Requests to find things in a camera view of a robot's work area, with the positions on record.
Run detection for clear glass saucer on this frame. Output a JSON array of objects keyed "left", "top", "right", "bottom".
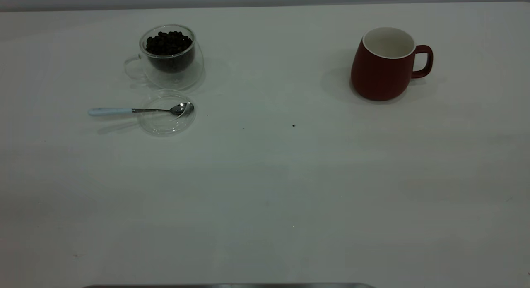
[{"left": 137, "top": 89, "right": 197, "bottom": 136}]

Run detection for red ceramic mug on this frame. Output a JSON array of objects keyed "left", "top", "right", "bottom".
[{"left": 351, "top": 27, "right": 434, "bottom": 101}]

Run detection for steel spoon with white handle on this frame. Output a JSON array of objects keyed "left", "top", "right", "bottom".
[{"left": 88, "top": 102, "right": 194, "bottom": 117}]

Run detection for dark coffee beans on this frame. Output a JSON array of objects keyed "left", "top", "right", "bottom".
[{"left": 145, "top": 31, "right": 194, "bottom": 72}]

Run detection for clear glass handled cup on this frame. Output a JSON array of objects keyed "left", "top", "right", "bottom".
[{"left": 124, "top": 24, "right": 205, "bottom": 91}]

